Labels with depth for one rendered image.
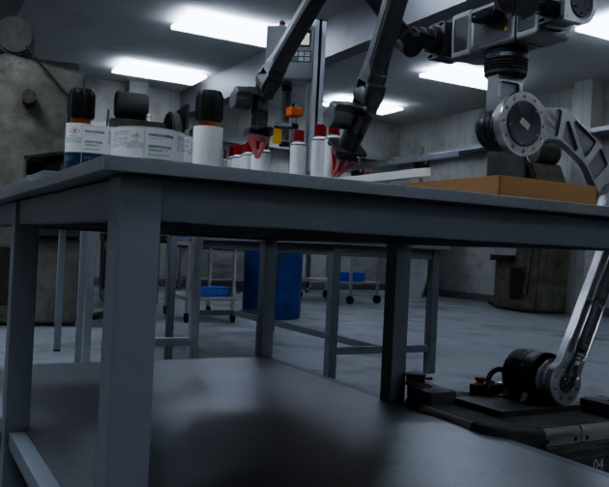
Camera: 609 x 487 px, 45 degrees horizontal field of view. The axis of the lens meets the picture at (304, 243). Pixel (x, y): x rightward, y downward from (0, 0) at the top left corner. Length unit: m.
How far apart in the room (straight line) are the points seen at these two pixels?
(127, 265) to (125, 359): 0.13
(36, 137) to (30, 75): 0.49
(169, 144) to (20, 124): 4.29
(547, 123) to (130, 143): 1.27
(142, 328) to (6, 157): 5.25
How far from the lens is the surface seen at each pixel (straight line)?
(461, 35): 2.57
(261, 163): 2.49
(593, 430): 2.38
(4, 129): 6.28
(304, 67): 2.55
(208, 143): 2.19
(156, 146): 2.02
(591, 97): 10.79
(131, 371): 1.05
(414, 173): 1.72
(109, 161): 1.00
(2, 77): 6.34
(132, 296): 1.04
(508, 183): 1.40
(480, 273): 12.32
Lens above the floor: 0.72
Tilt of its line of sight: level
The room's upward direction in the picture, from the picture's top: 3 degrees clockwise
